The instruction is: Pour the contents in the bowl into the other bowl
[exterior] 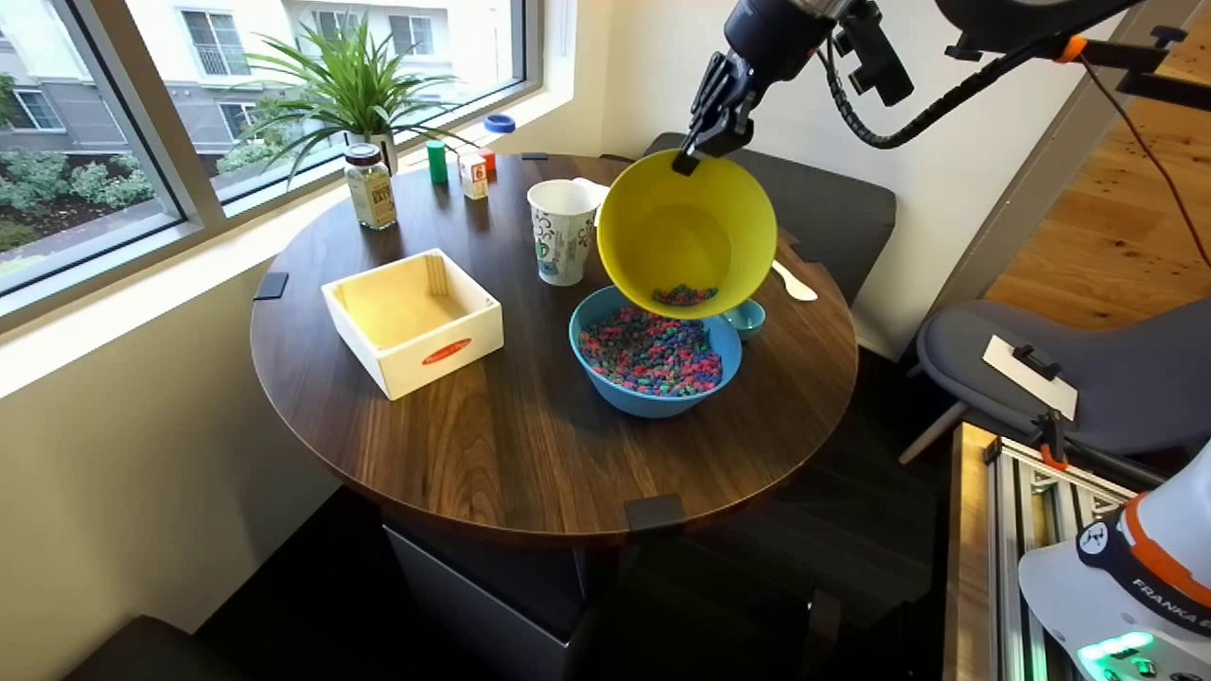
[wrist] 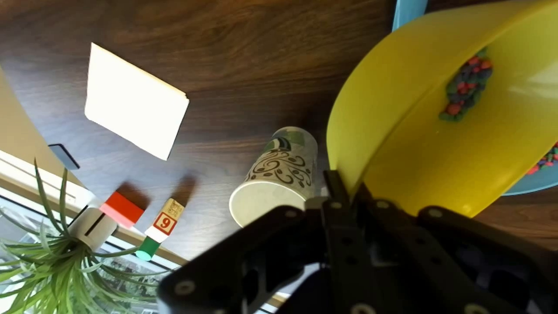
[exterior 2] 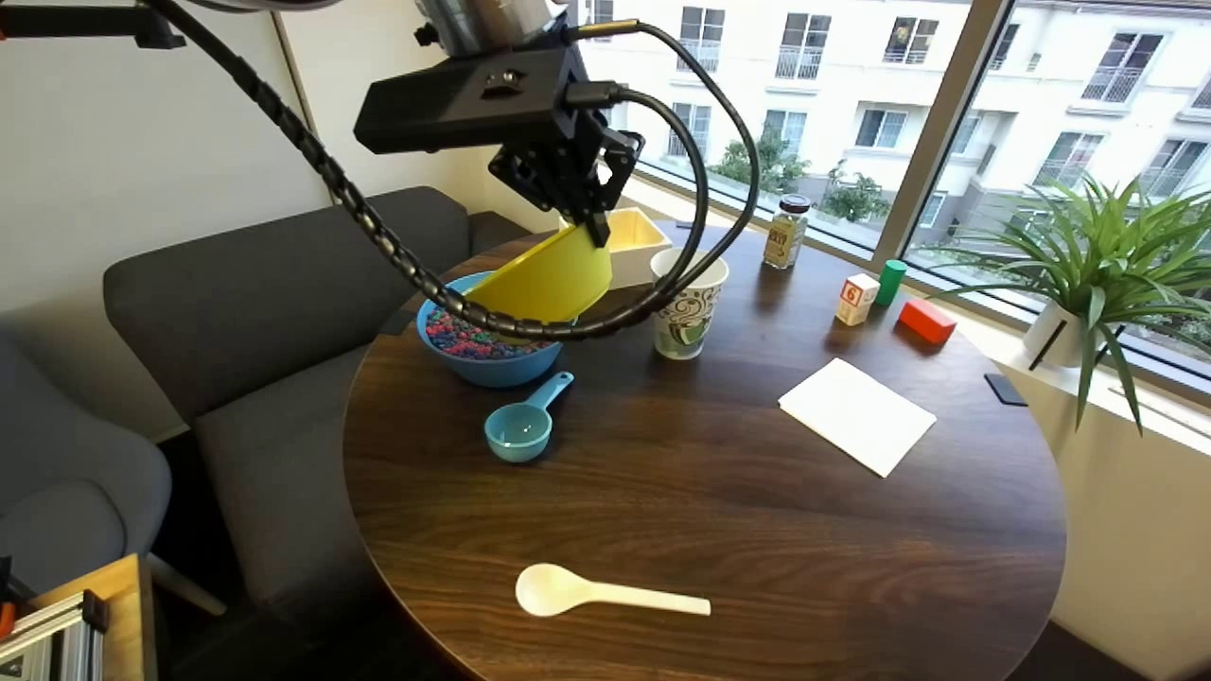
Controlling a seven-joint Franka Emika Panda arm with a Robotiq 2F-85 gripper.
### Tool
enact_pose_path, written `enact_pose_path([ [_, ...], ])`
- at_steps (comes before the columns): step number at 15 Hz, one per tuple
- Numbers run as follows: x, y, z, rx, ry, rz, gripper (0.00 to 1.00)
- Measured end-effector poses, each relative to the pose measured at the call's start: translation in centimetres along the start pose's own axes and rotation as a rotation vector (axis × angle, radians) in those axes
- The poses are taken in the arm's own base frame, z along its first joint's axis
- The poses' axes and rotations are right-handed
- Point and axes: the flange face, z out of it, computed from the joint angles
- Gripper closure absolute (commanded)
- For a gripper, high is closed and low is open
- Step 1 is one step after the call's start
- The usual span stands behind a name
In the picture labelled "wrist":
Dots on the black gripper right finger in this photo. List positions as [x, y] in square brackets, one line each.
[465, 266]

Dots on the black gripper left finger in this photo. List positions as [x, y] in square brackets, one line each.
[280, 261]

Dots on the yellow plastic bowl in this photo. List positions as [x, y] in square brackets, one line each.
[408, 132]

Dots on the colourful beads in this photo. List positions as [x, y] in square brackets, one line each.
[547, 158]
[465, 87]

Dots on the blue plastic bowl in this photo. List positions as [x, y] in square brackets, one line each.
[533, 184]

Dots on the colourful beads in blue bowl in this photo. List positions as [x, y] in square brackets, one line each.
[547, 158]

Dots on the patterned paper cup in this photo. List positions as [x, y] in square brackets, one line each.
[280, 174]

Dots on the small yellow box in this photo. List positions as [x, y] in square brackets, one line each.
[167, 219]

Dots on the green block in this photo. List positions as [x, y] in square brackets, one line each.
[148, 247]

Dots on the red block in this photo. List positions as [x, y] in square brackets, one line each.
[123, 207]

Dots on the white plant pot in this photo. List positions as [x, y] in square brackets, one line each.
[94, 226]

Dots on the round dark wooden table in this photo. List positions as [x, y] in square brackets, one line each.
[263, 57]

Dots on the white paper napkin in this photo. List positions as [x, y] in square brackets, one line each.
[134, 101]

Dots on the green spiky plant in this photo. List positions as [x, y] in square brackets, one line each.
[54, 272]

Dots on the blue measuring scoop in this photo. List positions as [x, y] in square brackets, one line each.
[409, 12]

